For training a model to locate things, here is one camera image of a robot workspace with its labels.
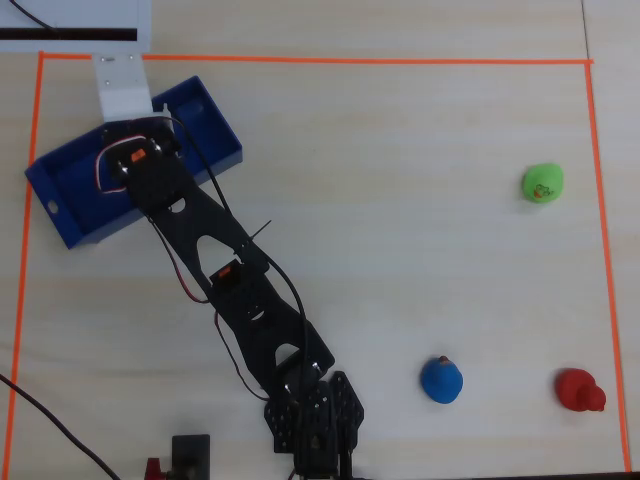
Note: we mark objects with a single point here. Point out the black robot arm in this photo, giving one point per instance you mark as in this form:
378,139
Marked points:
235,295

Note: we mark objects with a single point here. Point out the blue plastic box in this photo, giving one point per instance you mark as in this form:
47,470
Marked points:
80,210

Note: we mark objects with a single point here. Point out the blue rubber duck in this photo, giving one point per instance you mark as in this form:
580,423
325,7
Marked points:
440,382

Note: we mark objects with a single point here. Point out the green rubber duck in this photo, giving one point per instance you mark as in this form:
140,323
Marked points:
542,177

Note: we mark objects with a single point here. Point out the red rubber duck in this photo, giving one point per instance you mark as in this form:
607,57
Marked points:
575,387

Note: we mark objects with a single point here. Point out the black zip tie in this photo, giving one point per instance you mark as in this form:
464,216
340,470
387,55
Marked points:
262,229

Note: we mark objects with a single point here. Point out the white paper with black bar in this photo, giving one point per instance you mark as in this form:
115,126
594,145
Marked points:
75,12

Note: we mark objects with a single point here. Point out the orange tape strip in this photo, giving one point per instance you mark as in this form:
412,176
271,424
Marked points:
606,250
21,300
350,60

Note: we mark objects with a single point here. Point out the red stand knob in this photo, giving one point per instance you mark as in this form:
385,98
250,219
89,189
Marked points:
152,470

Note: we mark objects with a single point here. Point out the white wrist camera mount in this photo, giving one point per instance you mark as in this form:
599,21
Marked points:
122,90

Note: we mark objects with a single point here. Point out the black camera stand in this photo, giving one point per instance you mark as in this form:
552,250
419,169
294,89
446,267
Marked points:
190,450

